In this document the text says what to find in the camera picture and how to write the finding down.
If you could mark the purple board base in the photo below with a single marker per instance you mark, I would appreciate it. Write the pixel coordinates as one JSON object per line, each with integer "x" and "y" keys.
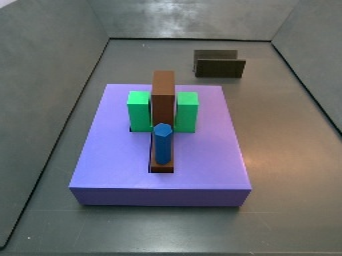
{"x": 111, "y": 175}

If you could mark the blue hexagonal peg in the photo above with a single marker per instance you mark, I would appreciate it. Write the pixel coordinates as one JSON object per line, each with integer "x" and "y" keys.
{"x": 162, "y": 141}

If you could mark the green block right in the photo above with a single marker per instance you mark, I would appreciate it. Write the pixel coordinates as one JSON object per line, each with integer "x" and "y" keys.
{"x": 188, "y": 106}

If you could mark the green block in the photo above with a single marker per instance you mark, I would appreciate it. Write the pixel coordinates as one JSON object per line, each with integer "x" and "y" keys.
{"x": 138, "y": 105}
{"x": 188, "y": 106}

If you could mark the green block left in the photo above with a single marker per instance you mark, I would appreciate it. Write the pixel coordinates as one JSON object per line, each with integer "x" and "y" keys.
{"x": 138, "y": 105}

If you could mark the brown L-shaped block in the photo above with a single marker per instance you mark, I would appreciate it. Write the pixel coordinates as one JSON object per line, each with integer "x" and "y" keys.
{"x": 162, "y": 113}

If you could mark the black angled peg stand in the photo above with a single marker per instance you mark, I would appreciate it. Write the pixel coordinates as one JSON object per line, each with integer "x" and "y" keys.
{"x": 218, "y": 64}

